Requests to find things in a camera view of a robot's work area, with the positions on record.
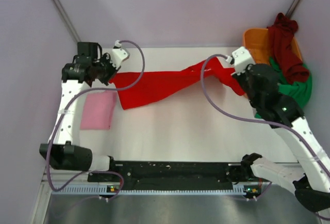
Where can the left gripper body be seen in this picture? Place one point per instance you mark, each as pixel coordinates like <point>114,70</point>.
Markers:
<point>104,68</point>

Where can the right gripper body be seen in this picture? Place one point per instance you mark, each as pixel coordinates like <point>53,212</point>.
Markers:
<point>243,79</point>

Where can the red teddy bear t-shirt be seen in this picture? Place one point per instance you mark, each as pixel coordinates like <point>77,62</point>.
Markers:
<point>156,86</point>

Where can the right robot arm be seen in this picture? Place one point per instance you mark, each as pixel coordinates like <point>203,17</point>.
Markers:
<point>285,117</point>

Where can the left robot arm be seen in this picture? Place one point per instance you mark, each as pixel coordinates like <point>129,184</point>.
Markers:
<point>63,150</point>

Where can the folded pink t-shirt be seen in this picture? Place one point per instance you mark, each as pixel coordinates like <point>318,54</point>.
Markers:
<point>98,111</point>

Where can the green t-shirt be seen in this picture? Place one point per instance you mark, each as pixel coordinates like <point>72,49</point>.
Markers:
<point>300,91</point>

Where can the orange plastic basket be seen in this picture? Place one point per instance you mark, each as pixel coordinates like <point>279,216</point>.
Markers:
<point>257,41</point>

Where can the dark red t-shirt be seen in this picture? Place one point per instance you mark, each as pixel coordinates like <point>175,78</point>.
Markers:
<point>281,35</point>

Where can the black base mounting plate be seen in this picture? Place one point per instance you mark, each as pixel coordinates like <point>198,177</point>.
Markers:
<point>180,175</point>

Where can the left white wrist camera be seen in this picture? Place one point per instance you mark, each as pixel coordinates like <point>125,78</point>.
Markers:
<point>118,55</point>

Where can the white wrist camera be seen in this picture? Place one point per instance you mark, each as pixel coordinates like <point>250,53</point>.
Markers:
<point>118,55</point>
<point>240,60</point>

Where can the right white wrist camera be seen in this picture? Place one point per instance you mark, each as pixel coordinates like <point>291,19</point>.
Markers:
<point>240,60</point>

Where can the left corner aluminium post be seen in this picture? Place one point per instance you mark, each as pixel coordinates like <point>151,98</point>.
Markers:
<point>66,20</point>

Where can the aluminium frame rail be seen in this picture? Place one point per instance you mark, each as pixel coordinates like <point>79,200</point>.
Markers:
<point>58,176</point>

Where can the grey slotted cable duct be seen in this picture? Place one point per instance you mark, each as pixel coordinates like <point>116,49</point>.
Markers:
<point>106,190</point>

